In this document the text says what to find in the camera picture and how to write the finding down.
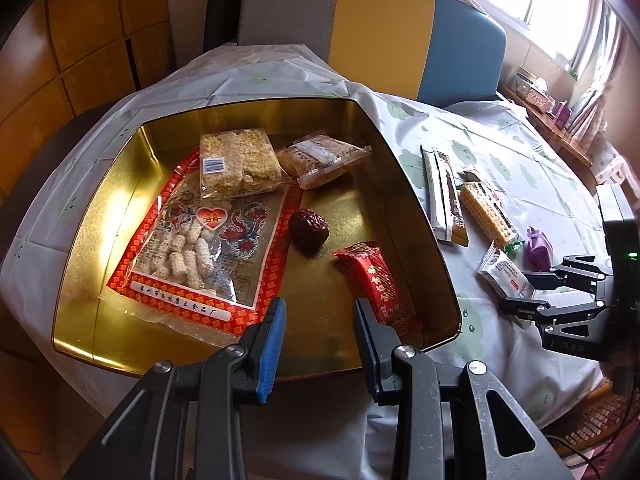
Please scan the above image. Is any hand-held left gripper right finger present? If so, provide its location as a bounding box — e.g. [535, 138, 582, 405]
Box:
[353, 299, 576, 480]

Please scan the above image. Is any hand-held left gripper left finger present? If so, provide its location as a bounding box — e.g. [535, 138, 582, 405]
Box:
[65, 297, 288, 480]

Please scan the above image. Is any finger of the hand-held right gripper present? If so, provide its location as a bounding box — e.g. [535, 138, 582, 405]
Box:
[500, 287, 606, 326]
[525, 256, 608, 291]

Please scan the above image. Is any purple snack packet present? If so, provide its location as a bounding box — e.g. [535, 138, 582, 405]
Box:
[525, 226, 555, 272]

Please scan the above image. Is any white snack packet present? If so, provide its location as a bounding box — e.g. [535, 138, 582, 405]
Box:
[477, 242, 536, 301]

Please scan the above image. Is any red snack packet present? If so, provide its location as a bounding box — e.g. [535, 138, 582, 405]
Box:
[332, 241, 423, 338]

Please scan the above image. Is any cracker packet with green ends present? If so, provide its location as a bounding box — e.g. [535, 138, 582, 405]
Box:
[457, 180, 526, 253]

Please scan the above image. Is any dried red date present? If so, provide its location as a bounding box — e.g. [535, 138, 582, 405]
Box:
[289, 208, 331, 256]

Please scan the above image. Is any large red patterned snack bag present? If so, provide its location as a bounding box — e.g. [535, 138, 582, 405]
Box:
[106, 147, 296, 323]

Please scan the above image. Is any brown and white stick packet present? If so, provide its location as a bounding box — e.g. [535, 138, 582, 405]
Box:
[420, 146, 471, 247]

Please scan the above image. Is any gold and red tin box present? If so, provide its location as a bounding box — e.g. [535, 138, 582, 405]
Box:
[51, 98, 463, 380]

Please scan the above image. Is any puffed rice cake packet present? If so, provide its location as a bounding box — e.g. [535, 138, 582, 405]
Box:
[199, 129, 283, 198]

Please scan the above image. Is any small clear crispy snack packet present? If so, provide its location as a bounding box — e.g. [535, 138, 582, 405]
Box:
[276, 130, 373, 191]

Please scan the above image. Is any white green-printed tablecloth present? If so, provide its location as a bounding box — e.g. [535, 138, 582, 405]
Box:
[0, 42, 616, 480]

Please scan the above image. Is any white cloth-covered cabinet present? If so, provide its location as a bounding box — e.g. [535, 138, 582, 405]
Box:
[585, 140, 628, 196]

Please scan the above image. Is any rattan chair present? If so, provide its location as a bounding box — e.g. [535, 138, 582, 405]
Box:
[542, 377, 640, 456]

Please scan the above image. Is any hanging pink curtain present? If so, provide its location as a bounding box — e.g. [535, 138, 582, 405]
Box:
[565, 0, 628, 146]

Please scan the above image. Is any tissue box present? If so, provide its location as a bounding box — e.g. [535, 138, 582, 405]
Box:
[510, 67, 556, 111]

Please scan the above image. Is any dark grey seat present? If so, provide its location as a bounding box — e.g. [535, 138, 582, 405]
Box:
[0, 105, 118, 241]

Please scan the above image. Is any black rolled mat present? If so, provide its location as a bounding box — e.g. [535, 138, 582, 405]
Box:
[202, 0, 251, 53]

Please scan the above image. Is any wooden wardrobe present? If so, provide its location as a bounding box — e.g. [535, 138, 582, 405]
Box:
[0, 0, 216, 211]

